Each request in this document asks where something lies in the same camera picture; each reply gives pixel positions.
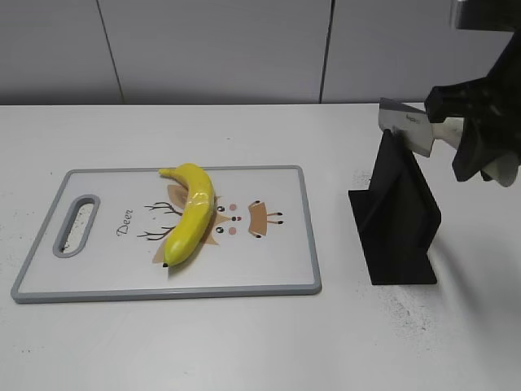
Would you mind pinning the white deer cutting board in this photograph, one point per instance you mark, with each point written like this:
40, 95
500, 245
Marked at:
103, 238

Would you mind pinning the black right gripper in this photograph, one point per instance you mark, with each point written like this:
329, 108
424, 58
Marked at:
495, 101

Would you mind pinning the black knife stand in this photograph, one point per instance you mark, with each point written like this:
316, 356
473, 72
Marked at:
397, 217

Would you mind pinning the white-handled kitchen knife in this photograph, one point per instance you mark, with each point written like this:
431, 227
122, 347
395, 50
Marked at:
419, 135

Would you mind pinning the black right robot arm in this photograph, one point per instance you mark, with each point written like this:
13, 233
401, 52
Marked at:
499, 16

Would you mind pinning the yellow plastic banana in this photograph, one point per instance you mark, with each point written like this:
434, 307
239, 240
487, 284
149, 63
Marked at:
198, 212

